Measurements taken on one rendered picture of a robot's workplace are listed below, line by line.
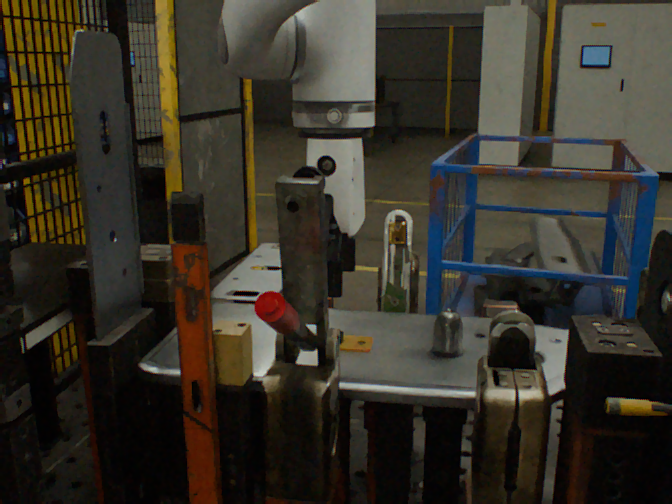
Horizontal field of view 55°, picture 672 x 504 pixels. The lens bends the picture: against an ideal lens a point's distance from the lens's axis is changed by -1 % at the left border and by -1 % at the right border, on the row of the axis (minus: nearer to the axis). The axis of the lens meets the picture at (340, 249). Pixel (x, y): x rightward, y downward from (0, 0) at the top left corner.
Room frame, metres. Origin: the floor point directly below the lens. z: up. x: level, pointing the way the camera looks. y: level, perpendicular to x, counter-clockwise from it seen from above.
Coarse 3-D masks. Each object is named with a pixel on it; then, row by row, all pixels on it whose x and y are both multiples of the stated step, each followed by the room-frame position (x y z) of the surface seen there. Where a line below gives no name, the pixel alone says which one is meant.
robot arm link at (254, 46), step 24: (240, 0) 0.59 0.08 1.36; (264, 0) 0.57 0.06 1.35; (288, 0) 0.56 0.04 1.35; (312, 0) 0.56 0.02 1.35; (240, 24) 0.59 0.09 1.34; (264, 24) 0.58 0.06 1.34; (288, 24) 0.63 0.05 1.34; (240, 48) 0.61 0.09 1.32; (264, 48) 0.61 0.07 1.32; (288, 48) 0.63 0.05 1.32; (240, 72) 0.64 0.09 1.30; (264, 72) 0.64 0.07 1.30; (288, 72) 0.65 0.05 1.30
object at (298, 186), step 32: (288, 192) 0.52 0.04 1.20; (320, 192) 0.52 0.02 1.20; (288, 224) 0.52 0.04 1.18; (320, 224) 0.52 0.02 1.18; (288, 256) 0.53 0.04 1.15; (320, 256) 0.52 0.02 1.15; (288, 288) 0.53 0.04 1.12; (320, 288) 0.53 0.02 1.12; (320, 320) 0.53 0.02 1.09; (288, 352) 0.54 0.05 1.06; (320, 352) 0.54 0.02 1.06
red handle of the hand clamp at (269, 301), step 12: (264, 300) 0.43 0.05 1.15; (276, 300) 0.43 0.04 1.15; (264, 312) 0.42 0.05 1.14; (276, 312) 0.43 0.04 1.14; (288, 312) 0.44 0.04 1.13; (276, 324) 0.43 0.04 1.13; (288, 324) 0.45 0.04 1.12; (300, 324) 0.48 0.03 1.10; (288, 336) 0.49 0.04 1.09; (300, 336) 0.49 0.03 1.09; (312, 336) 0.53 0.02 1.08; (300, 348) 0.54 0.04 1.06; (312, 348) 0.54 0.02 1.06
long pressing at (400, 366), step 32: (256, 320) 0.76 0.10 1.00; (352, 320) 0.76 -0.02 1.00; (384, 320) 0.76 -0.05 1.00; (416, 320) 0.75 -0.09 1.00; (480, 320) 0.75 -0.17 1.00; (160, 352) 0.66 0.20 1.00; (256, 352) 0.66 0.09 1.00; (352, 352) 0.66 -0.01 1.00; (384, 352) 0.66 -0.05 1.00; (416, 352) 0.66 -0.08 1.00; (480, 352) 0.66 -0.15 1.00; (544, 352) 0.66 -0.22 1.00; (160, 384) 0.61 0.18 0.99; (256, 384) 0.59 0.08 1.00; (352, 384) 0.58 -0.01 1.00; (384, 384) 0.58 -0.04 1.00; (416, 384) 0.58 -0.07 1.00; (448, 384) 0.59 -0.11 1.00
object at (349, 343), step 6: (342, 336) 0.68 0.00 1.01; (348, 336) 0.70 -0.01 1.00; (354, 336) 0.70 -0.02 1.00; (360, 336) 0.70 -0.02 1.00; (366, 336) 0.70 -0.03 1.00; (342, 342) 0.68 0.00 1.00; (348, 342) 0.68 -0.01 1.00; (354, 342) 0.68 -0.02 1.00; (360, 342) 0.69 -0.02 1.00; (366, 342) 0.68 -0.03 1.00; (372, 342) 0.68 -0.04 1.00; (342, 348) 0.67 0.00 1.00; (348, 348) 0.67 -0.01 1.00; (354, 348) 0.67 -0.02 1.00; (360, 348) 0.67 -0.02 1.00; (366, 348) 0.67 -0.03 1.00
